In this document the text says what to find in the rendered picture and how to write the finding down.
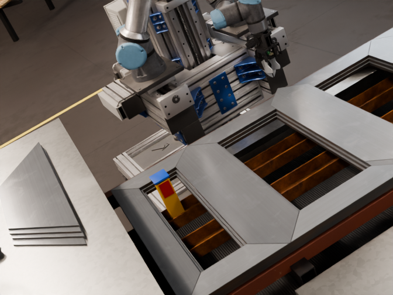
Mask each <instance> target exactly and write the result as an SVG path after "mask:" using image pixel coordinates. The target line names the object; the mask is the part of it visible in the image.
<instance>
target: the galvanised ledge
mask: <svg viewBox="0 0 393 295"><path fill-rule="evenodd" d="M381 74H382V72H380V71H377V70H375V69H372V68H369V67H365V68H363V69H362V70H360V71H358V72H357V73H355V74H353V75H352V76H350V77H348V78H346V79H345V80H343V81H341V82H340V83H338V84H336V85H334V86H333V87H331V88H329V89H328V90H326V91H325V92H327V93H329V94H331V95H333V96H335V97H338V98H340V99H341V98H342V97H344V96H345V95H347V94H349V93H351V92H352V91H354V90H356V89H357V88H359V87H361V86H362V85H364V84H366V83H367V82H369V81H371V80H372V79H374V78H376V77H378V76H379V75H381ZM289 128H291V127H289V126H288V125H286V124H284V123H283V122H281V121H279V120H277V119H276V120H275V121H273V122H271V123H270V124H268V125H266V126H265V127H263V128H261V129H259V130H258V131H256V132H254V133H252V134H251V135H249V136H247V137H246V138H244V139H242V140H240V141H239V142H237V143H235V144H234V145H232V146H230V147H229V148H227V149H226V150H228V151H229V152H230V153H231V154H232V155H234V156H235V157H236V158H238V159H239V158H241V157H242V156H244V155H246V154H248V153H249V152H251V151H252V150H254V149H256V148H258V147H259V146H261V145H263V144H265V143H266V142H268V141H269V140H271V139H273V138H274V137H276V136H278V135H280V134H281V133H283V132H285V131H286V130H288V129H289Z"/></svg>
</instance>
